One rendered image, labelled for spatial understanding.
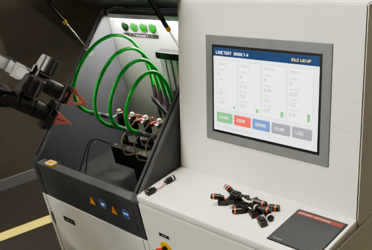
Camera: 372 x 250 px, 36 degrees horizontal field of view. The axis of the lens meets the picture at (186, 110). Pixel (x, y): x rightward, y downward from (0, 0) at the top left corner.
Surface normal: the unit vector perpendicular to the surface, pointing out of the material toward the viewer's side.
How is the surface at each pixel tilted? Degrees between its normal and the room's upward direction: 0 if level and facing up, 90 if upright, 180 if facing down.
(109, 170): 0
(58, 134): 90
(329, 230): 0
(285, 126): 76
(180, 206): 0
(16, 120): 90
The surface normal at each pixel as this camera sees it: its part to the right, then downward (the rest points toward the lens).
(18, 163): 0.37, 0.29
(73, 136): 0.70, 0.15
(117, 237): -0.69, 0.40
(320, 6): -0.71, 0.17
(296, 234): -0.19, -0.90
